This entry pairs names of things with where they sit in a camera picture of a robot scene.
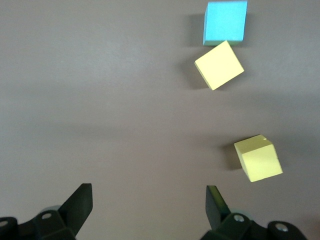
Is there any blue foam cube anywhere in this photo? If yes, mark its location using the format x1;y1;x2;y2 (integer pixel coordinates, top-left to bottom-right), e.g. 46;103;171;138
202;0;248;47

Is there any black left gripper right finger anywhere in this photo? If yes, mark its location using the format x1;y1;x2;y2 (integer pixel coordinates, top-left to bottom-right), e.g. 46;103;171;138
199;185;308;240

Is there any yellow foam cube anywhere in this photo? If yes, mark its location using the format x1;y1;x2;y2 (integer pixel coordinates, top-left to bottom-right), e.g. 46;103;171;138
194;39;245;91
233;134;284;183

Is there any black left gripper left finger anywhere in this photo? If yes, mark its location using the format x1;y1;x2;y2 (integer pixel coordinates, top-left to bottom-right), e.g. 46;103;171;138
0;183;94;240

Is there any brown table mat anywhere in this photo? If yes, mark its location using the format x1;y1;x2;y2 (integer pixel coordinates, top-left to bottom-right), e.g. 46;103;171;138
0;0;320;240

